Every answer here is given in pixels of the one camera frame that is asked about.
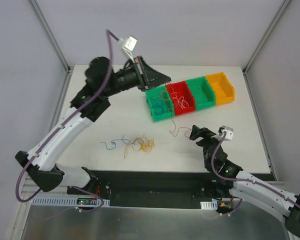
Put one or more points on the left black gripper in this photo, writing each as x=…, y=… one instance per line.
x=142, y=75

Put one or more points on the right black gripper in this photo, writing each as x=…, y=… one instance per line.
x=205, y=139

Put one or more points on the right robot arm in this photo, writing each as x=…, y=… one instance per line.
x=239, y=183

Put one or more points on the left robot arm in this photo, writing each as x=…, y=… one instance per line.
x=85, y=108

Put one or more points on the near green bin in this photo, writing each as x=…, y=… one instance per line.
x=160, y=103

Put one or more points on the green bin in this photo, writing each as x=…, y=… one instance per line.
x=160, y=103
x=204, y=96

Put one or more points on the red bin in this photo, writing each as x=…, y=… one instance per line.
x=181, y=97

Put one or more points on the far green bin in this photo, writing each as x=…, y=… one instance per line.
x=204, y=96

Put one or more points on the yellow bin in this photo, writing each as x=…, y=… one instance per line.
x=222, y=88

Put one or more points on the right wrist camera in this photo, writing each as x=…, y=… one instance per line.
x=224, y=132

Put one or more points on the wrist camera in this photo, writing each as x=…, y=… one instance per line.
x=127, y=46
x=224, y=132

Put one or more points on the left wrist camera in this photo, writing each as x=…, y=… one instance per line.
x=127, y=46

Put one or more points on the right white cable duct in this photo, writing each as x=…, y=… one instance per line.
x=209, y=205

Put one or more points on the white cable duct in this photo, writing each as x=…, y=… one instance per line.
x=69, y=201
x=209, y=205

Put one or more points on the left aluminium frame post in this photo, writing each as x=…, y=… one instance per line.
x=49, y=34

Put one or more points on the aluminium frame post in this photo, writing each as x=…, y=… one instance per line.
x=267, y=34
x=49, y=34

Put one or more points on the right aluminium frame post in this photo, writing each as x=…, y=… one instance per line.
x=267, y=34

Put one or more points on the left white cable duct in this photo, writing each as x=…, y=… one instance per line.
x=69, y=201

